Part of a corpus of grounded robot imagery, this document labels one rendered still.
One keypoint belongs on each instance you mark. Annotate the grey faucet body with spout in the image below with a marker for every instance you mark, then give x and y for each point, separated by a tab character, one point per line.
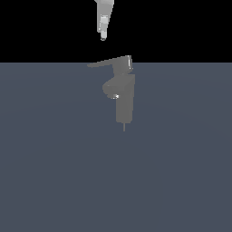
123	96

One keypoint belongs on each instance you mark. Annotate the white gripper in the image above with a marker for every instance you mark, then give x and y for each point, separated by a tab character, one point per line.
106	7

